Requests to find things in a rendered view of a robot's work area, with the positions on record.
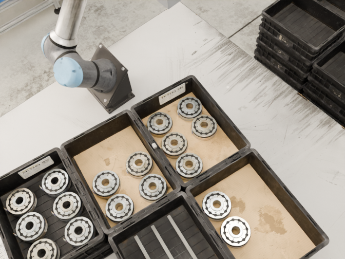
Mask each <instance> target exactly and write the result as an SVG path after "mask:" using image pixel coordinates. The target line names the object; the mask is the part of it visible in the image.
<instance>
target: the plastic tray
mask: <svg viewBox="0 0 345 259"><path fill-rule="evenodd" d="M157 1H158V2H159V3H161V4H162V5H163V6H164V7H166V8H167V9H170V8H171V7H173V6H174V5H175V4H177V3H178V2H180V1H181V0H157Z"/></svg>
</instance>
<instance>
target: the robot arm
mask: <svg viewBox="0 0 345 259"><path fill-rule="evenodd" d="M86 3H87V0H63V2H62V6H61V9H60V13H59V17H58V20H57V23H56V27H55V29H53V30H51V31H50V32H49V33H48V34H47V36H44V38H43V40H42V43H41V48H42V51H43V53H44V55H45V57H46V58H47V59H48V60H49V62H50V63H51V64H52V66H53V72H54V73H55V74H54V77H55V79H56V80H57V82H58V83H59V84H61V85H62V86H65V87H70V88H75V87H77V88H91V89H93V90H94V91H96V92H99V93H108V92H110V91H111V90H112V89H113V88H114V86H115V84H116V80H117V70H116V67H115V65H114V64H113V62H112V61H110V60H108V59H98V60H94V61H87V60H83V59H82V58H81V56H80V55H79V54H78V53H77V51H76V47H77V44H78V38H77V37H76V34H77V32H78V28H79V25H80V22H81V19H82V16H83V13H84V10H85V7H86Z"/></svg>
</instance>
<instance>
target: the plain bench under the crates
mask: <svg viewBox="0 0 345 259"><path fill-rule="evenodd" d="M107 49H108V50H109V51H110V52H111V53H112V54H113V55H114V56H115V57H116V58H117V59H118V60H119V61H120V62H121V63H122V64H123V65H124V66H125V67H126V68H127V69H128V76H129V80H130V84H131V88H132V93H133V94H134V95H135V97H134V98H132V99H131V100H129V101H128V102H126V103H125V104H123V105H122V106H120V107H119V108H118V109H116V110H115V111H113V112H112V113H111V114H109V113H108V112H107V111H106V110H105V109H104V108H103V106H102V105H101V104H100V103H99V102H98V101H97V100H96V99H95V97H94V96H93V95H92V94H91V93H90V92H89V91H88V89H87V88H77V87H75V88H70V87H65V86H62V85H61V84H59V83H58V82H57V81H55V82H53V83H52V84H50V85H49V86H47V87H46V88H44V89H43V90H41V91H39V92H38V93H37V94H35V95H34V96H32V97H30V98H29V99H27V100H26V101H24V102H23V103H21V104H20V105H18V106H17V107H15V108H13V109H12V110H10V111H9V112H7V113H6V114H4V115H2V116H1V117H0V176H2V175H4V174H6V173H8V172H10V171H12V170H14V169H15V168H17V167H19V166H21V165H22V164H24V163H26V162H28V161H30V160H32V159H34V158H35V157H37V156H39V155H41V154H43V153H45V152H47V151H49V150H50V149H52V148H54V147H59V148H60V146H61V144H62V143H64V142H65V141H67V140H69V139H71V138H73V137H75V136H77V135H78V134H80V133H82V132H84V131H86V130H88V129H90V128H92V127H93V126H95V125H97V124H99V123H101V122H103V121H105V120H107V119H108V118H110V117H112V116H114V115H116V114H118V113H120V112H121V111H123V110H126V109H128V110H130V108H131V107H132V106H133V105H135V104H136V103H138V102H140V101H142V100H144V99H146V98H148V97H150V96H151V95H153V94H155V93H157V92H159V91H161V90H163V89H164V88H166V87H168V86H170V85H172V84H174V83H176V82H178V81H179V80H181V79H183V78H185V77H187V76H189V75H194V76H195V77H196V78H197V79H198V80H199V82H200V83H201V84H202V85H203V86H204V88H205V89H206V90H207V91H208V92H209V94H210V95H211V96H212V97H213V98H214V100H215V101H216V102H217V103H218V104H219V106H220V107H221V108H222V109H223V110H224V112H225V113H226V114H227V115H228V116H229V118H230V119H231V120H232V121H233V122H234V124H235V125H236V126H237V128H238V129H239V130H240V131H241V132H242V134H243V135H244V136H245V137H246V138H247V140H248V141H249V142H250V143H251V148H250V149H256V150H257V152H258V153H259V154H260V155H261V156H262V158H263V159H264V160H265V161H266V162H267V164H268V165H269V166H270V167H271V168H272V170H273V171H274V172H275V173H276V174H277V176H278V177H279V178H280V179H281V180H282V182H283V183H284V184H285V185H286V186H287V188H288V189H289V190H290V191H291V192H292V194H293V195H294V196H295V197H296V198H297V200H298V201H299V202H300V203H301V204H302V206H303V207H304V208H305V209H306V210H307V212H308V213H309V214H310V215H311V216H312V218H313V219H314V220H315V222H316V223H318V225H319V226H320V227H321V229H322V230H323V231H324V232H325V233H326V235H327V236H328V237H329V240H330V241H329V244H328V245H326V246H325V247H324V248H322V249H321V250H320V251H318V252H317V253H316V254H314V255H313V256H312V257H310V258H309V259H345V128H344V127H343V126H341V125H340V124H339V123H338V122H336V121H335V120H334V119H332V118H331V117H330V116H328V115H327V114H326V113H325V112H323V111H322V110H321V109H319V108H318V107H317V106H316V105H314V104H313V103H312V102H310V101H309V100H308V99H306V98H305V97H304V96H303V95H301V94H300V93H299V92H297V91H296V90H294V89H293V88H292V87H290V86H289V85H288V84H287V83H285V82H284V81H283V80H282V79H280V78H279V77H278V76H276V75H275V74H274V73H272V72H271V71H270V70H269V69H267V68H266V67H265V66H263V65H262V64H261V63H259V62H258V61H257V60H256V59H254V58H253V57H252V56H250V55H249V54H248V53H247V52H245V51H244V50H243V49H241V48H240V47H239V46H237V45H236V44H235V43H234V42H232V41H231V40H230V39H228V38H227V37H226V36H224V35H223V34H222V33H221V32H219V31H218V30H217V29H216V28H214V27H213V26H212V25H210V24H209V23H208V22H206V21H205V20H204V19H203V18H201V17H200V16H198V15H197V14H196V13H194V12H193V11H192V10H190V9H189V8H188V7H187V6H185V5H184V4H183V3H182V2H178V3H177V4H175V5H174V6H173V7H171V8H170V9H166V10H164V11H163V12H161V13H160V14H158V15H157V16H155V17H153V18H152V19H150V20H149V21H148V22H146V23H144V24H143V25H141V26H140V27H138V28H137V29H135V30H134V31H132V32H131V33H129V34H127V35H126V36H124V37H123V38H121V39H120V40H118V41H116V42H115V43H113V44H112V45H110V46H109V47H107Z"/></svg>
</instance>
